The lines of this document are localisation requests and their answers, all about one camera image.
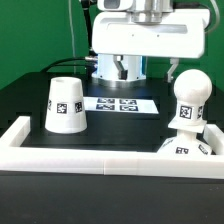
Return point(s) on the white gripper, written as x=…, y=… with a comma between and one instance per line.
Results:
x=180, y=34

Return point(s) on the white lamp bulb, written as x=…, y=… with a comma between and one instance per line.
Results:
x=192, y=89

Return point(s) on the white lamp base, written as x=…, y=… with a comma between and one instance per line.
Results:
x=185, y=142

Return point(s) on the white lamp shade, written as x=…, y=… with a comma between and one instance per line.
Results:
x=65, y=109

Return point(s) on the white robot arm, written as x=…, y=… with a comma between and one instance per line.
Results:
x=147, y=11

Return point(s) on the marker tag sheet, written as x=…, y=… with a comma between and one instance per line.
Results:
x=123, y=105

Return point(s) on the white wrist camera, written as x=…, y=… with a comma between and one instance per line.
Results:
x=114, y=5

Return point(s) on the white frame wall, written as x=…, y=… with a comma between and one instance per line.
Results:
x=15, y=157

